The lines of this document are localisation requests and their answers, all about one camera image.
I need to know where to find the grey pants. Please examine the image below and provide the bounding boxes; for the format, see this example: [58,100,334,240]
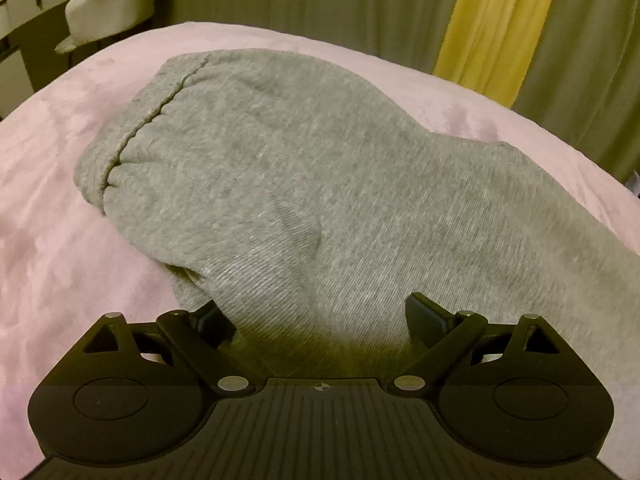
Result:
[74,48,640,378]

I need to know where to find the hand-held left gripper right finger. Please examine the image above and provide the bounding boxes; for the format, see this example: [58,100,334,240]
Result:
[387,291,563,395]

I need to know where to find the yellow curtain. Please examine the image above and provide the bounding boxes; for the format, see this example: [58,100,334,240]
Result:
[432,0,576,108]

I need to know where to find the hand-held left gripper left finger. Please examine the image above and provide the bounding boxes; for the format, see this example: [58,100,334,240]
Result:
[80,301,253,395]

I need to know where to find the white desk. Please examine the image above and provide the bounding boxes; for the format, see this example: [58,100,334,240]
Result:
[0,0,101,121]

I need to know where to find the pink blanket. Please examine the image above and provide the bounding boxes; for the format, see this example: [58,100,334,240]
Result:
[0,21,637,480]

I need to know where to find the grey curtain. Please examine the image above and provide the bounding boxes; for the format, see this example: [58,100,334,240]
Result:
[167,0,640,183]

